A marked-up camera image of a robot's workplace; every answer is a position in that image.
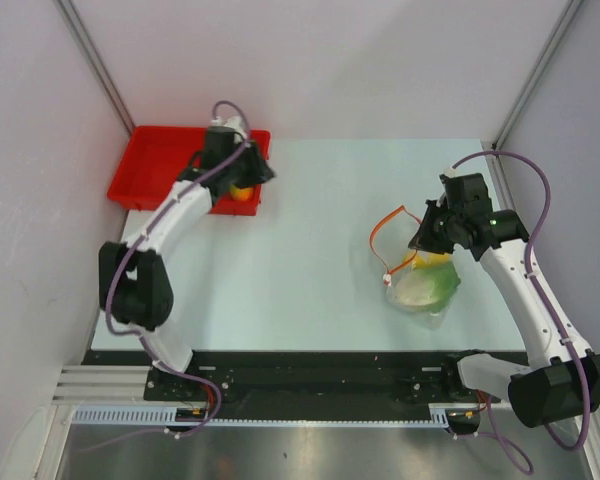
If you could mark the yellow fake lemon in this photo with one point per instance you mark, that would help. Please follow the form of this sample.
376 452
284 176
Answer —
426 260

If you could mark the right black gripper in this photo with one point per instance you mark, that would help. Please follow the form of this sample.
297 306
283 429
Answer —
423 239

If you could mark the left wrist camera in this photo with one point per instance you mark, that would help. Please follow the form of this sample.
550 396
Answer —
236 123

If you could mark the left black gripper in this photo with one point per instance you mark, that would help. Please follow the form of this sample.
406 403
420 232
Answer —
259 171

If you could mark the clear zip top bag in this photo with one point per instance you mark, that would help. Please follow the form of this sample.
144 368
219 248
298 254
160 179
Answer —
388 242

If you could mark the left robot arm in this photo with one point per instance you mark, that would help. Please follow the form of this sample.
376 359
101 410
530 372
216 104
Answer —
135 292

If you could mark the aluminium frame rail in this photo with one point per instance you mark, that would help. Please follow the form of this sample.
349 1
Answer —
106 385

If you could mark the green fake lettuce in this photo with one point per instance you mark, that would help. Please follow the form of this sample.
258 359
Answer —
427 290

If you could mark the red plastic tray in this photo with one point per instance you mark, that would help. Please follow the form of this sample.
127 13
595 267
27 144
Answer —
153 158

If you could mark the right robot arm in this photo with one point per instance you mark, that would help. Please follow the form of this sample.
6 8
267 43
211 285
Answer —
561 378

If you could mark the orange green fake mango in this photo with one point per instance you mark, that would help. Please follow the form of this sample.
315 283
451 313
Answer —
239 194

